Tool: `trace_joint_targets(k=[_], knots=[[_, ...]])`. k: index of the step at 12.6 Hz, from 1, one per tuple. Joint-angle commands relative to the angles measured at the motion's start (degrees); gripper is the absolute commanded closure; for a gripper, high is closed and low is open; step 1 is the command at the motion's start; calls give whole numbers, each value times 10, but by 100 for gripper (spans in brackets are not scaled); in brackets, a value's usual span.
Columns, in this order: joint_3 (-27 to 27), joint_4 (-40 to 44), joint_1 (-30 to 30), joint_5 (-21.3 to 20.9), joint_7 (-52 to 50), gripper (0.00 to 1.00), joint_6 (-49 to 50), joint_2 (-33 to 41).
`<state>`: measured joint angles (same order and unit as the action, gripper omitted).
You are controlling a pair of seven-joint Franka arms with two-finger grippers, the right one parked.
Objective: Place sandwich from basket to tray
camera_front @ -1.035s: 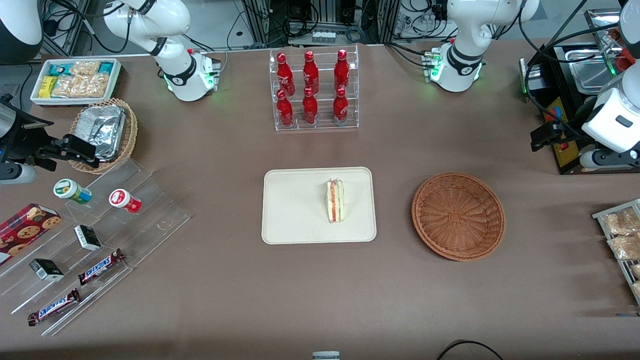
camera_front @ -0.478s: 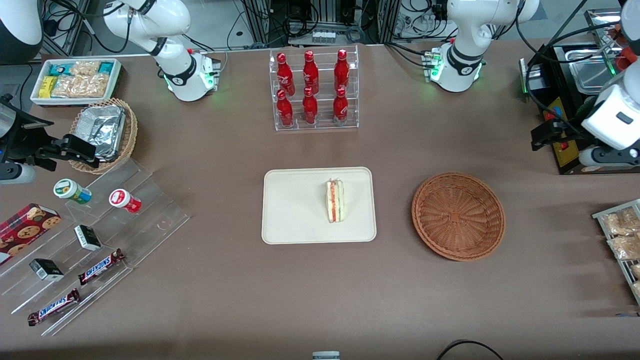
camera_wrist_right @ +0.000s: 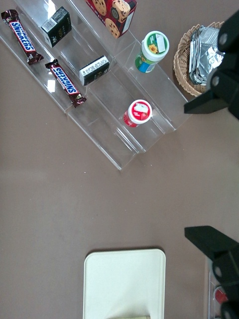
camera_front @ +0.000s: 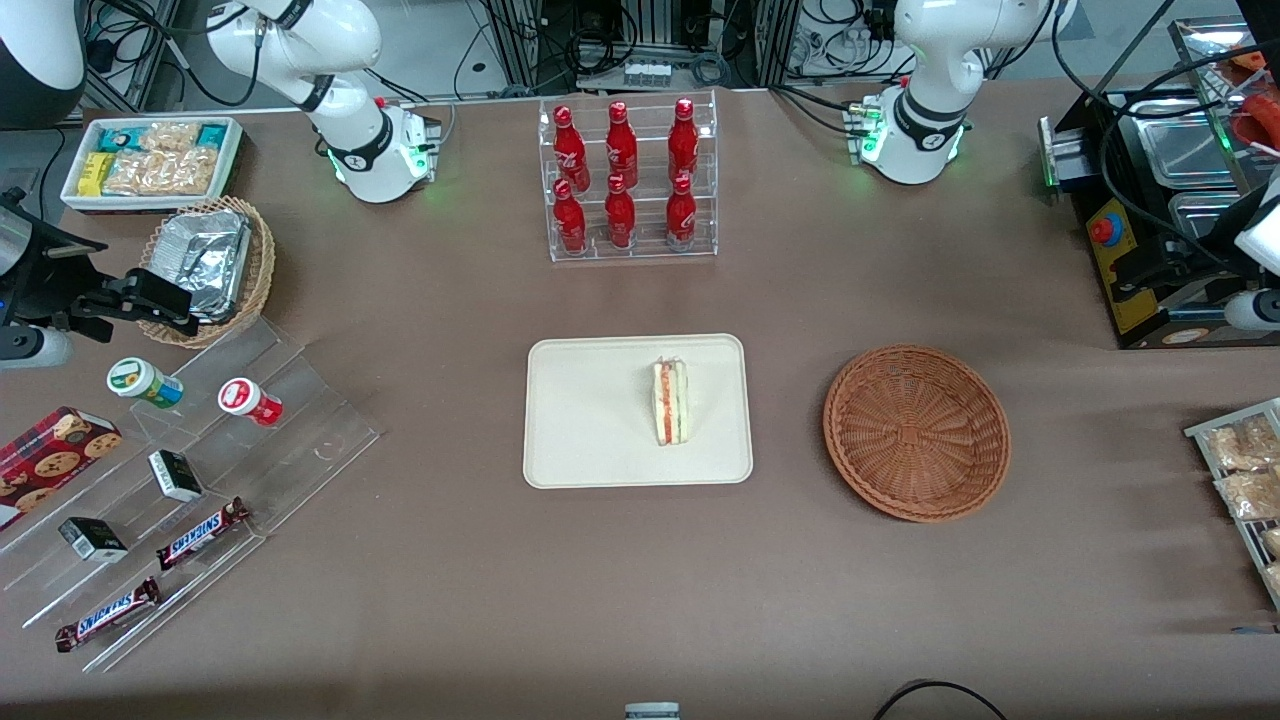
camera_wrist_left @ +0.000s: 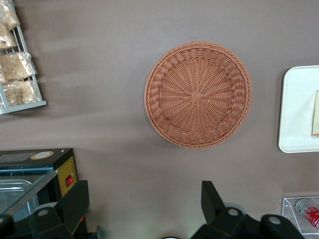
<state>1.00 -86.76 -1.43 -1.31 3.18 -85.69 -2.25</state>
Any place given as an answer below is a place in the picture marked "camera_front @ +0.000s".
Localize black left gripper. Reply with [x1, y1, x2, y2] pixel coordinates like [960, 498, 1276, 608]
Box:
[1102, 245, 1261, 337]

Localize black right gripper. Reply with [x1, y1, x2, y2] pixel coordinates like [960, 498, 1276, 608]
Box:
[0, 225, 197, 343]

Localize triangle sandwich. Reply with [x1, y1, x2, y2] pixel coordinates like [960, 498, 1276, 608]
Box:
[652, 358, 691, 447]

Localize light wicker basket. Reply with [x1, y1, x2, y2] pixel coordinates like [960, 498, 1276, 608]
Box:
[137, 195, 277, 349]

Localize tray of packaged snacks right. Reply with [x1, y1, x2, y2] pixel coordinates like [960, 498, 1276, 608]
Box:
[1185, 398, 1280, 611]

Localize brown wicker basket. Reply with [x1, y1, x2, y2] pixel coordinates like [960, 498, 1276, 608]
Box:
[823, 345, 1012, 523]

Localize cream plastic tray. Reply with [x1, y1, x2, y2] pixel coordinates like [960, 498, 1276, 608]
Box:
[523, 334, 754, 490]

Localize black food warmer appliance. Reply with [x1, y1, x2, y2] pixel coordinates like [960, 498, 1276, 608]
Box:
[1038, 15, 1280, 351]

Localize green lid sunflower cup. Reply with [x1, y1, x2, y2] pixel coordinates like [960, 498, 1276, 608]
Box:
[107, 357, 185, 410]

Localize silver foil container stack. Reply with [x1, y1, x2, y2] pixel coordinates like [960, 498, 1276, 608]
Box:
[150, 208, 253, 323]

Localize steel warmer pan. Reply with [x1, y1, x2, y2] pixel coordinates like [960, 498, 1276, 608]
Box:
[1130, 100, 1243, 188]
[1168, 190, 1251, 273]

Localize clear rice cracker pack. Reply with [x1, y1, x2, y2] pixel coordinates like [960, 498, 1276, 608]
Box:
[105, 148, 222, 197]
[140, 120, 201, 153]

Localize red lid white cup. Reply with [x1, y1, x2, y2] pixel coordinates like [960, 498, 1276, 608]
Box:
[218, 377, 284, 428]

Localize red chocolate chip cookie box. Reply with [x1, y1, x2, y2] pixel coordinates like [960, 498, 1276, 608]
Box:
[0, 405, 123, 531]

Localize small dark green box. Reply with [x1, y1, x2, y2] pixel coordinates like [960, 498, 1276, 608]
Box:
[148, 450, 204, 503]
[58, 517, 129, 564]

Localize white snack bin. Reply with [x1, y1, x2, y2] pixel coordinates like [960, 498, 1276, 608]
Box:
[60, 115, 247, 216]

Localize red sausage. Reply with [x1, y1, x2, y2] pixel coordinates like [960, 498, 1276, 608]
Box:
[1232, 95, 1280, 151]

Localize clear acrylic stepped shelf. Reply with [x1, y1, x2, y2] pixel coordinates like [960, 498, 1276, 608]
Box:
[0, 315, 384, 673]

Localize Snickers chocolate bar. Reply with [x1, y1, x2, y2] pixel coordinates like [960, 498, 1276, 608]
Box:
[155, 497, 251, 571]
[55, 577, 162, 653]

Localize red soda bottle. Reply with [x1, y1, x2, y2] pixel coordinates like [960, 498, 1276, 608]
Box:
[668, 97, 701, 186]
[553, 178, 589, 254]
[665, 172, 699, 252]
[604, 173, 638, 248]
[605, 100, 641, 189]
[553, 105, 591, 191]

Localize metal equipment rack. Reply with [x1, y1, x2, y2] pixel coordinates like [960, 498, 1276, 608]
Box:
[485, 0, 801, 93]

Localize clear acrylic bottle rack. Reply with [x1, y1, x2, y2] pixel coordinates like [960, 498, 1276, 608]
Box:
[538, 90, 719, 264]

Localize black cable loop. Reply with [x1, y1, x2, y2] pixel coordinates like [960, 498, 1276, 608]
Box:
[870, 679, 1008, 720]

